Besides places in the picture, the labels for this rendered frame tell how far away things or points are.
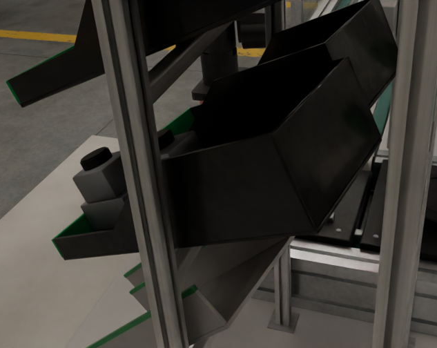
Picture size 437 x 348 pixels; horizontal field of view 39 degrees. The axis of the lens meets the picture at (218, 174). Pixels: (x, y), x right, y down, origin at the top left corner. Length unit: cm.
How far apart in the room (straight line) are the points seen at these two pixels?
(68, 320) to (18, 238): 26
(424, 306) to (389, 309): 50
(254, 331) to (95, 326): 25
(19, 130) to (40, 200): 228
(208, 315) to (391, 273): 17
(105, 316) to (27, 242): 27
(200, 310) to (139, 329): 9
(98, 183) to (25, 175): 257
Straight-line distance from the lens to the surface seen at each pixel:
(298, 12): 179
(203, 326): 52
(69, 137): 338
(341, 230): 94
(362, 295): 93
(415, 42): 32
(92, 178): 57
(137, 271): 80
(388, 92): 141
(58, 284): 108
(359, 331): 95
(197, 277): 70
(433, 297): 91
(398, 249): 39
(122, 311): 100
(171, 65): 43
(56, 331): 101
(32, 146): 337
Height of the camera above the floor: 155
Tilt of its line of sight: 33 degrees down
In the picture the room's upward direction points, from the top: 5 degrees counter-clockwise
